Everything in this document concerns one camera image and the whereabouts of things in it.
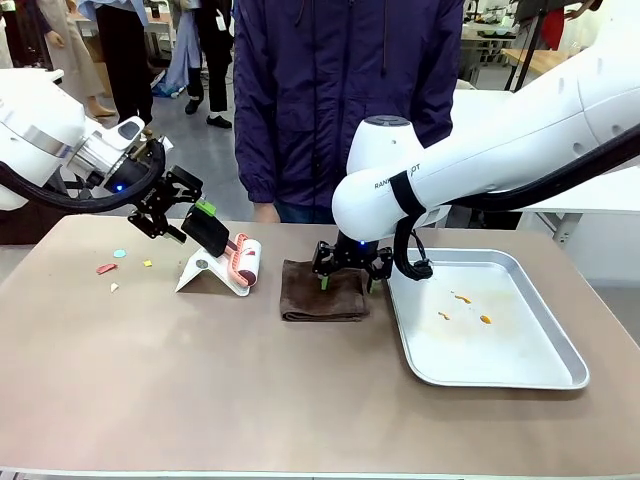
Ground brown towel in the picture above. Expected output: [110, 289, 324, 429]
[278, 257, 372, 324]

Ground black strap on arm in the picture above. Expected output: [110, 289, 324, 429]
[388, 169, 430, 221]

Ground person in purple jacket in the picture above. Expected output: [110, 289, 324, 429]
[232, 0, 467, 210]

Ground bystander in light blue shirt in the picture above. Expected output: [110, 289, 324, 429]
[169, 0, 236, 130]

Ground white side table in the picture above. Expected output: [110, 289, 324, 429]
[519, 164, 640, 289]

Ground white desk with bowls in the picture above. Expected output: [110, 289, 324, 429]
[459, 19, 524, 86]

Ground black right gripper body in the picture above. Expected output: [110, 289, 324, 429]
[327, 232, 381, 271]

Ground person's blue jeans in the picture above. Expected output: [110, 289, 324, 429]
[273, 199, 337, 225]

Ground person's right hand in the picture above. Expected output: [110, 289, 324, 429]
[253, 201, 279, 225]

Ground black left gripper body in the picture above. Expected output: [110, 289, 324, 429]
[107, 159, 174, 214]

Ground wooden background table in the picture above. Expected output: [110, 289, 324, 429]
[499, 47, 569, 91]

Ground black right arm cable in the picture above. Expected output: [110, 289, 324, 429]
[392, 142, 640, 281]

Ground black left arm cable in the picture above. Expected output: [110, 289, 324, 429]
[0, 139, 169, 215]

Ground silver metal tray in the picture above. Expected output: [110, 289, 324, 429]
[387, 247, 592, 391]

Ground bystander in black trousers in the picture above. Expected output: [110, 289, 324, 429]
[92, 0, 155, 126]

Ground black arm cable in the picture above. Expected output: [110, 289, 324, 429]
[0, 139, 169, 215]
[392, 142, 640, 281]

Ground white lint roller stand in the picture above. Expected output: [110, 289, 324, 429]
[173, 252, 251, 300]

